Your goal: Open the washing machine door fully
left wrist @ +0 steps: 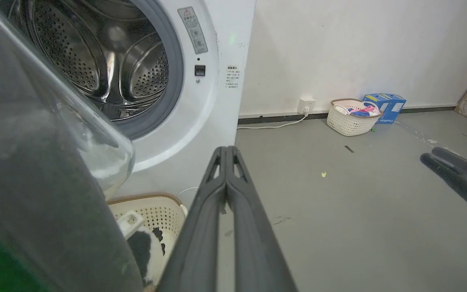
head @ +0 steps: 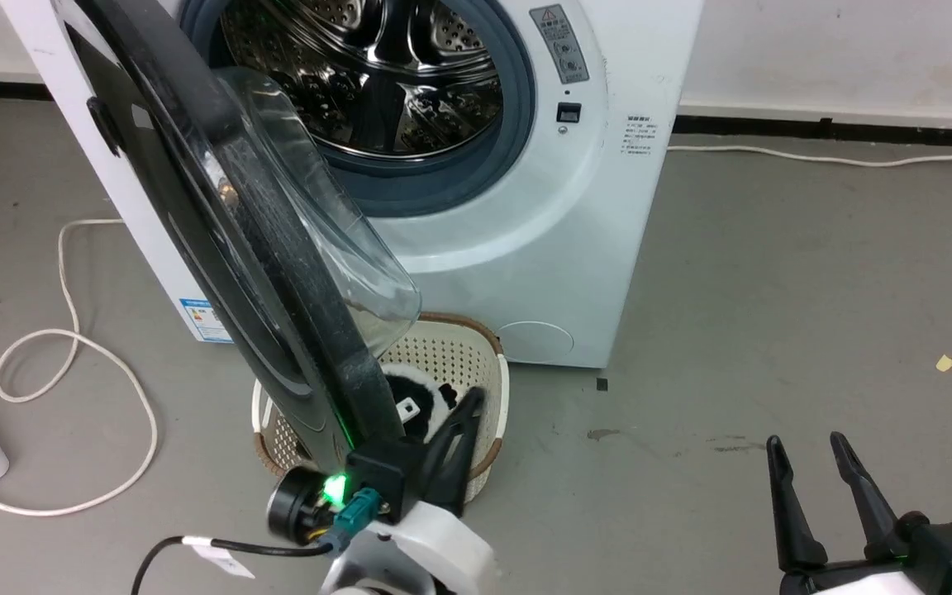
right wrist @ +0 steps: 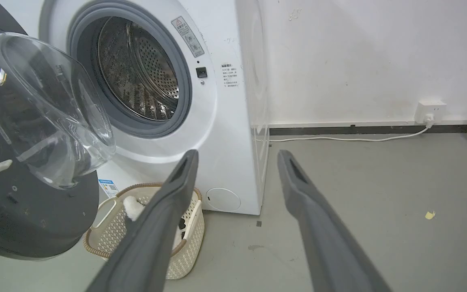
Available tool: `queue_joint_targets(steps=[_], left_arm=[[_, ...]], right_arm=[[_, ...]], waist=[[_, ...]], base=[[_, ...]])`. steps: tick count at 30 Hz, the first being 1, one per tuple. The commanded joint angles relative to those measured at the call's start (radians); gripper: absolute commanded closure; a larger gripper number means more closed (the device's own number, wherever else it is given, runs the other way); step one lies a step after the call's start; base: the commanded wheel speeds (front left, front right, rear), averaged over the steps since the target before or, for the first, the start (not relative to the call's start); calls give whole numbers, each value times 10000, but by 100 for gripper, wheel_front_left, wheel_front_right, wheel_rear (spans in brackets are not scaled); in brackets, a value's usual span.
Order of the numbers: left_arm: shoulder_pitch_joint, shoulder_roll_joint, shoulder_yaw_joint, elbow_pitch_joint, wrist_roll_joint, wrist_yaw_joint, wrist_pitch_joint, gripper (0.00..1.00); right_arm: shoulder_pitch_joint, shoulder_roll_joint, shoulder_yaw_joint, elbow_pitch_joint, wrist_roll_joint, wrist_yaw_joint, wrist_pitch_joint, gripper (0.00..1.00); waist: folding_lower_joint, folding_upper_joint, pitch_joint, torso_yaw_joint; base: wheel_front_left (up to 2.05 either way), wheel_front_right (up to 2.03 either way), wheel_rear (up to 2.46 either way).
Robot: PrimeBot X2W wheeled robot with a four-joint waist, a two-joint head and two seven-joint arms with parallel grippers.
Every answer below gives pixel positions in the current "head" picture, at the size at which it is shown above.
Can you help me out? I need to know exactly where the black cable with white tag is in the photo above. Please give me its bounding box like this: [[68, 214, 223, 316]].
[[130, 535, 336, 595]]

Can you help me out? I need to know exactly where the white perforated laundry basket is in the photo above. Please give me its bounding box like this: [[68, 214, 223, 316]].
[[251, 312, 511, 503]]

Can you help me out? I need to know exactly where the long thin white floor cable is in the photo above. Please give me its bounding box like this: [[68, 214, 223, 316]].
[[666, 132, 952, 169]]

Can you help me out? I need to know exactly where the white power strip cable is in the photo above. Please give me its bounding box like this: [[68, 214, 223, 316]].
[[0, 218, 159, 518]]

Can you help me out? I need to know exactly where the blue energy label sticker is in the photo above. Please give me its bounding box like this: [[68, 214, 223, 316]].
[[179, 297, 234, 343]]

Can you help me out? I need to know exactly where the black and white plush toy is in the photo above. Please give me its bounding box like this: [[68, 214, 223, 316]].
[[380, 364, 461, 444]]

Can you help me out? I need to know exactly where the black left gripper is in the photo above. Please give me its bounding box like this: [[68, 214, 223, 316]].
[[267, 387, 487, 547]]

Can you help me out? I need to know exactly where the white front-load washing machine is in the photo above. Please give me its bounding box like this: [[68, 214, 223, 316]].
[[0, 0, 705, 369]]

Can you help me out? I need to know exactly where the black round glass washer door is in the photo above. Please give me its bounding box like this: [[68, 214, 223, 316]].
[[55, 0, 423, 477]]

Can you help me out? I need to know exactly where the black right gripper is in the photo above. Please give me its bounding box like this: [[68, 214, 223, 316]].
[[765, 431, 952, 595]]

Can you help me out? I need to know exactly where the grey warning sticker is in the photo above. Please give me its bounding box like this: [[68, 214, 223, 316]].
[[529, 3, 592, 84]]

